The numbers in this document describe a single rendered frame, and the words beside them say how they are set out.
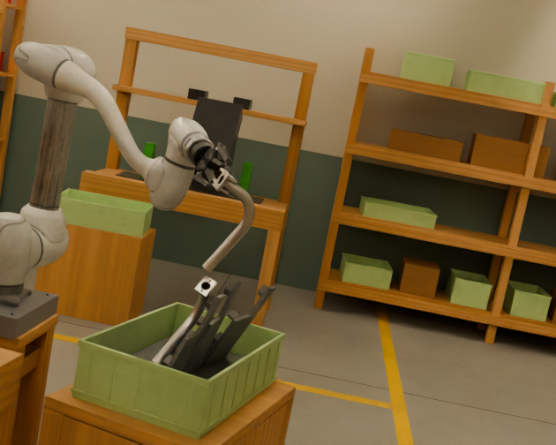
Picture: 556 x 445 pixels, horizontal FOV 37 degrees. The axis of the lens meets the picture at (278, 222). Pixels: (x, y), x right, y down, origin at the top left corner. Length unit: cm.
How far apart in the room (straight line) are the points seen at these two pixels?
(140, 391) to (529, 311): 533
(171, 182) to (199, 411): 70
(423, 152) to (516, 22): 146
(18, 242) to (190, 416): 86
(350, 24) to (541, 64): 168
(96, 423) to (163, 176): 75
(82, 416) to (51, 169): 91
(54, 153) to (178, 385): 100
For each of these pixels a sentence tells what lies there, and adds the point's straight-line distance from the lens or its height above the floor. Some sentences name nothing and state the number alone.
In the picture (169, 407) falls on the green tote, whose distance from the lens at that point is 237.
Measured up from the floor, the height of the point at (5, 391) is 81.
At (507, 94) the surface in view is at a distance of 710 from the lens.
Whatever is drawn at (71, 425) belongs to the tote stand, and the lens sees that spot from 248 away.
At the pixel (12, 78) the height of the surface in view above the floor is 139.
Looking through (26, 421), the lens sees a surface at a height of 47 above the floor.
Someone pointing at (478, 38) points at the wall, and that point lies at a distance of 764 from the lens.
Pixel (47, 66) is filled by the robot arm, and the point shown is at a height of 169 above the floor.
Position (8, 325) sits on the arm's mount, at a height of 89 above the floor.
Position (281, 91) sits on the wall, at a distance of 755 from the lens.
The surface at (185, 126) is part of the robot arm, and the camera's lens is 254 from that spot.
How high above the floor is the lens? 176
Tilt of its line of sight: 9 degrees down
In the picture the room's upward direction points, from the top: 11 degrees clockwise
